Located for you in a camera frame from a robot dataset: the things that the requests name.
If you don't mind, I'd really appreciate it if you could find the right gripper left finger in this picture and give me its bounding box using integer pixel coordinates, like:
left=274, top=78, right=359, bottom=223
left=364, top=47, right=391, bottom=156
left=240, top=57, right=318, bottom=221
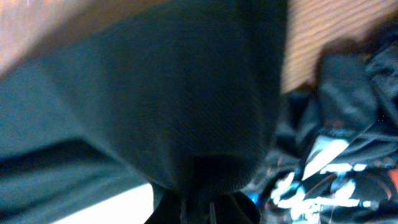
left=144, top=183, right=185, bottom=224

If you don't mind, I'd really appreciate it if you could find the black patterned printed shirt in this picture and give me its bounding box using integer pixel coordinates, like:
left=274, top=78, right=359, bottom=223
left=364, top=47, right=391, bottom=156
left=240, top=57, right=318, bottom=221
left=247, top=21, right=397, bottom=223

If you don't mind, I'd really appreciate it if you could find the plain black t-shirt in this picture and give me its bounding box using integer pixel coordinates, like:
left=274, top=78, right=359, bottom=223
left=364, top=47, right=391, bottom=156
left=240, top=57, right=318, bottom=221
left=1, top=0, right=288, bottom=223

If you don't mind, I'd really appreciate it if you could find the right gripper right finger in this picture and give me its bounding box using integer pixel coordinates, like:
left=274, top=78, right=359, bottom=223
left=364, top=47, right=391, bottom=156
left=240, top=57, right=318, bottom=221
left=208, top=192, right=261, bottom=224

